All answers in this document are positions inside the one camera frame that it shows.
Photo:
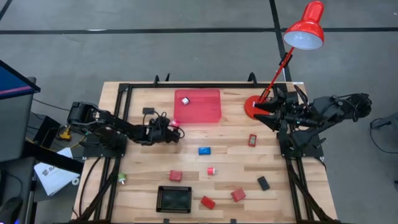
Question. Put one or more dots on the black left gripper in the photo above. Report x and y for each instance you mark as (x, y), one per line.
(155, 132)

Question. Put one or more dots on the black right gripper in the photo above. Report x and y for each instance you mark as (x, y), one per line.
(292, 109)

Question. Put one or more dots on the pink translucent plastic tray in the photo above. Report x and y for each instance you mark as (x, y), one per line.
(202, 112)

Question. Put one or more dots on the blue plastic box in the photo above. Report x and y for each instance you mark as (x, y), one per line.
(204, 151)

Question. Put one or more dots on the red plastic box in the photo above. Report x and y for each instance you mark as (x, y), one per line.
(238, 194)
(175, 175)
(207, 202)

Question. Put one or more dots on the small red white cube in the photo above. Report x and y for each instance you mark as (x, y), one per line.
(211, 170)

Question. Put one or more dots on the small green white cylinder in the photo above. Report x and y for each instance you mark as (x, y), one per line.
(122, 178)

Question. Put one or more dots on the black plastic box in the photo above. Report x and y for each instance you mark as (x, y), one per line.
(263, 183)

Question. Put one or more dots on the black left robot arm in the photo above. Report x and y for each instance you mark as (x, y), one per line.
(124, 127)

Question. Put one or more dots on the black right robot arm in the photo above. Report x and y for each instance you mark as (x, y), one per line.
(329, 109)

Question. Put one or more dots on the red box with grey window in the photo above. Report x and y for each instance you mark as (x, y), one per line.
(252, 140)

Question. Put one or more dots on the black slotted plastic basket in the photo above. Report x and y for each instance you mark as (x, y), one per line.
(159, 199)

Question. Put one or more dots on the red desk lamp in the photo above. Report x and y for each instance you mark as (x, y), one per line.
(306, 21)

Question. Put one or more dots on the yellow black plug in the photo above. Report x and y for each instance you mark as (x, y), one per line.
(65, 134)

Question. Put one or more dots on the white tape roll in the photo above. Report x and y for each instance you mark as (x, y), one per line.
(75, 181)

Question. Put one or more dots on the black box on floor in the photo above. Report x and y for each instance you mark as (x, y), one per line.
(46, 129)

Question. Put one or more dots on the white printed paper sheet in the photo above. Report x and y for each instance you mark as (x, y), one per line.
(53, 177)

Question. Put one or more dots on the grey cabinet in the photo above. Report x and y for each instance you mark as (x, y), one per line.
(15, 130)

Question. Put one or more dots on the dark computer monitor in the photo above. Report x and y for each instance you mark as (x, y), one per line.
(12, 84)

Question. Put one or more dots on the black computer mouse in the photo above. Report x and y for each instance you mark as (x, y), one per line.
(9, 211)

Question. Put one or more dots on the black aluminium table frame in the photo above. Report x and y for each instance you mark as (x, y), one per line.
(149, 84)

